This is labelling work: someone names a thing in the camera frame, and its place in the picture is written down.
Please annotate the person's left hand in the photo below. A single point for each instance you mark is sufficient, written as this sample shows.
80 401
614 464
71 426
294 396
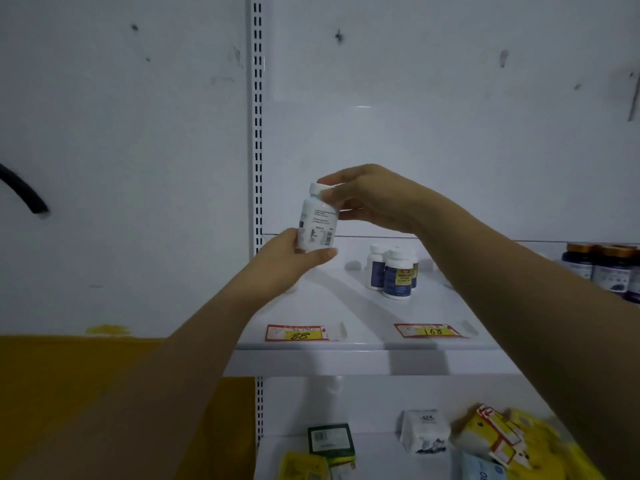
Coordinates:
277 272

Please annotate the person's right hand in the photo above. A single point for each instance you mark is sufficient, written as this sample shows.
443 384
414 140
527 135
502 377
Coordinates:
385 199

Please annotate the person's right thumb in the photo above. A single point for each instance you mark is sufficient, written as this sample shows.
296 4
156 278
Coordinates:
334 195

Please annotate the person's left thumb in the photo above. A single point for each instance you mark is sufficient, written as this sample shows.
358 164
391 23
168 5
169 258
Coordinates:
317 256

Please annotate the white pill bottle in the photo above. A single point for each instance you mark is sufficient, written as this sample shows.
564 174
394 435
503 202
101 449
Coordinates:
316 219

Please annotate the person's left forearm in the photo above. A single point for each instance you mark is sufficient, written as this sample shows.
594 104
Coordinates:
150 379

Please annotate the person's right forearm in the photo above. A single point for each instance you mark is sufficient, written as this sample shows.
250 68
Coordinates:
540 314

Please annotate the white bottle with blue label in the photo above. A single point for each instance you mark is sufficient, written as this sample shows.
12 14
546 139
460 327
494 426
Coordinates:
375 269
397 277
415 274

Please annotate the red and yellow price tag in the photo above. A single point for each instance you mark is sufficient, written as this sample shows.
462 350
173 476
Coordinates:
427 330
296 333

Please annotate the white slotted shelf upright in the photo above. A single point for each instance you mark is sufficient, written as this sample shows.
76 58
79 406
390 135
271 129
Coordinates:
257 119

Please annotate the green and black box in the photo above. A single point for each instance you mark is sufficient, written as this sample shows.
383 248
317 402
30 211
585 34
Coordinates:
330 441

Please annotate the white box with dark print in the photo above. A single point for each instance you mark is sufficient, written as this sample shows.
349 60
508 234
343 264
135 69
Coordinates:
425 430

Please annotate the yellow packet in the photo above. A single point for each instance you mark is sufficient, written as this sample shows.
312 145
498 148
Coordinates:
302 467

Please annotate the yellow and white box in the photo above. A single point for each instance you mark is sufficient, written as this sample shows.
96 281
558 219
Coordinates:
472 434

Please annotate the dark bottle with gold cap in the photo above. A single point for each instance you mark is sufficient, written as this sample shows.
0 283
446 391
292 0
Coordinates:
612 272
577 259
634 282

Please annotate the bundle of red white tags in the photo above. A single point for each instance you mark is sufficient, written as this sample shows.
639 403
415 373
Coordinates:
505 437

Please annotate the light blue box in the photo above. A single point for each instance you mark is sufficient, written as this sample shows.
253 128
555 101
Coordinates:
480 468

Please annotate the pile of yellow packets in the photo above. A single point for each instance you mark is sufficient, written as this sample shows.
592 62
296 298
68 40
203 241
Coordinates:
550 449

